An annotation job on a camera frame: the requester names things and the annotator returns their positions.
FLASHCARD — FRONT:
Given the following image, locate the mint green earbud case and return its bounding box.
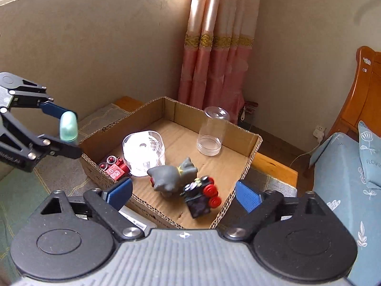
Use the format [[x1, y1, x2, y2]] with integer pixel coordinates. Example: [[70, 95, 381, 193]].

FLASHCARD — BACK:
[[59, 111, 78, 143]]

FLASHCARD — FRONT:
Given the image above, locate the red toy engine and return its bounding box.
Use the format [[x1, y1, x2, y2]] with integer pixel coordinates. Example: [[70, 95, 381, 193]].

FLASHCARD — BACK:
[[98, 155, 130, 181]]

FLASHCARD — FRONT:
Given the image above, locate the white green labelled box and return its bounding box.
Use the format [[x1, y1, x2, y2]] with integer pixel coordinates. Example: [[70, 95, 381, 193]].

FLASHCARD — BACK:
[[119, 206, 157, 235]]

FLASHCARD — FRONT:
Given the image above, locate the grey checked bench mat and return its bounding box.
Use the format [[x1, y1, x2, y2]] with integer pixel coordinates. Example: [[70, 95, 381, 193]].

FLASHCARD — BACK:
[[0, 103, 298, 284]]

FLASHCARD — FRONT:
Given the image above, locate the black fidget cube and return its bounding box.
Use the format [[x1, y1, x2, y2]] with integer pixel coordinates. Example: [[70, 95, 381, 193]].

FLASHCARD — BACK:
[[180, 176, 222, 219]]

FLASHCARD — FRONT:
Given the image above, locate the clear square plastic container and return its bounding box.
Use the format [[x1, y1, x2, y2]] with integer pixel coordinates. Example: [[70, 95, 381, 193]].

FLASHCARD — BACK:
[[122, 130, 165, 177]]

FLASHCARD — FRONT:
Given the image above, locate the grey cat figurine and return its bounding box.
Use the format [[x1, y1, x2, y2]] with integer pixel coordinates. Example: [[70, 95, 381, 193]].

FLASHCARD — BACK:
[[147, 157, 198, 197]]

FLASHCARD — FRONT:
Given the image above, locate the open cardboard box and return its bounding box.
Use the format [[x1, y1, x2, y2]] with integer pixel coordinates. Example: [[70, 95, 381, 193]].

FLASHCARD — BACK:
[[80, 97, 262, 229]]

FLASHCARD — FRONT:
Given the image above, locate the blue floral bedsheet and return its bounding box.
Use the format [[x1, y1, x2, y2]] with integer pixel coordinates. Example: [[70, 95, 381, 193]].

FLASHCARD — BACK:
[[310, 132, 380, 285]]

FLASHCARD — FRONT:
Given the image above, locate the clear plastic jar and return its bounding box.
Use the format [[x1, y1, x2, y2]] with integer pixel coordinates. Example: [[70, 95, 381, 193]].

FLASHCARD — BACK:
[[196, 107, 230, 156]]

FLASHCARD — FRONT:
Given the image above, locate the blue floral pillow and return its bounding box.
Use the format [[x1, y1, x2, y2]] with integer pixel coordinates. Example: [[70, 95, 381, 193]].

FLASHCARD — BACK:
[[358, 121, 381, 189]]

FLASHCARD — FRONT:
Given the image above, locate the wooden bed headboard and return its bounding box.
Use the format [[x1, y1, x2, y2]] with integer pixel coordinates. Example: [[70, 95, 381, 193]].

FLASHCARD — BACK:
[[328, 46, 381, 141]]

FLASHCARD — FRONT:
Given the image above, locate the pink patterned curtain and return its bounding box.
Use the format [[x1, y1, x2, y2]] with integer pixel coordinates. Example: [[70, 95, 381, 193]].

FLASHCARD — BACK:
[[178, 0, 260, 123]]

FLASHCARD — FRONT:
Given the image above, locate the white charger cable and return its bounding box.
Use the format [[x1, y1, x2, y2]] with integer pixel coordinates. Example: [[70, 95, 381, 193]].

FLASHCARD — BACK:
[[289, 141, 321, 168]]

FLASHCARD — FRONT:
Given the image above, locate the white wall charger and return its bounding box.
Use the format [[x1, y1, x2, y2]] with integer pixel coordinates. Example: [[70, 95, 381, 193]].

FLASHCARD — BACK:
[[313, 125, 325, 143]]

